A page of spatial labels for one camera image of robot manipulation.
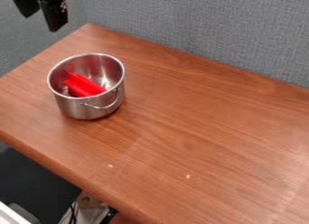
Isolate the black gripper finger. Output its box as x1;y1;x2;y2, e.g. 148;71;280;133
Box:
39;0;68;32
12;0;40;18

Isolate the red plastic block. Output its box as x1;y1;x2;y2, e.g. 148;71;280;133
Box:
64;73;107;98

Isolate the stainless steel pot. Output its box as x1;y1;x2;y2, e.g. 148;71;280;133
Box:
47;52;126;120

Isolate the white object at corner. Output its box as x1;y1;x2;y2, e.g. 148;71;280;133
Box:
0;201;41;224

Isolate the metal table leg bracket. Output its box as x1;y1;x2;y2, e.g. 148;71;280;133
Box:
58;191;118;224

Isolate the black cable under table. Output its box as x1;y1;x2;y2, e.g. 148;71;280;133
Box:
67;200;79;224

